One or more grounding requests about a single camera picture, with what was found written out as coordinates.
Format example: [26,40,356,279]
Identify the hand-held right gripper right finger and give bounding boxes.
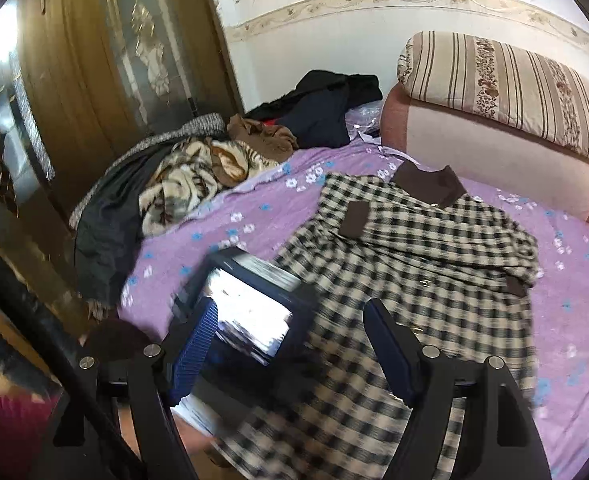
[363,297,540,480]

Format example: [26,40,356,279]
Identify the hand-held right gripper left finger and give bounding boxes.
[52,295,220,480]

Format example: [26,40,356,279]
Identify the beige black checked coat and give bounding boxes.
[214,165,545,480]

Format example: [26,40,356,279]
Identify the pile of patterned clothes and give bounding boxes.
[69,112,228,226]

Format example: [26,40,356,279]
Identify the dark navy clothes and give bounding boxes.
[247,70,384,150]

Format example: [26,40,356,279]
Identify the purple floral bed sheet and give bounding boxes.
[117,100,589,480]

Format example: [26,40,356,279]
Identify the black jacket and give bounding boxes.
[74,147,175,306]

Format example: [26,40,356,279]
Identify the brown garment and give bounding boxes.
[227,114,300,166]

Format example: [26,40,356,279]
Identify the lilac shirt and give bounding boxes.
[349,102,405,158]

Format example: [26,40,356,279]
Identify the person's magenta sweater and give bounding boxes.
[0,390,60,480]

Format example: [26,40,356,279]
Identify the wooden wardrobe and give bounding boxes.
[0,0,245,321]

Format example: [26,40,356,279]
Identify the striped floral pillow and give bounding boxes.
[397,31,589,168]

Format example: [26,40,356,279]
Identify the thick black cable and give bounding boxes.
[0,232,150,480]

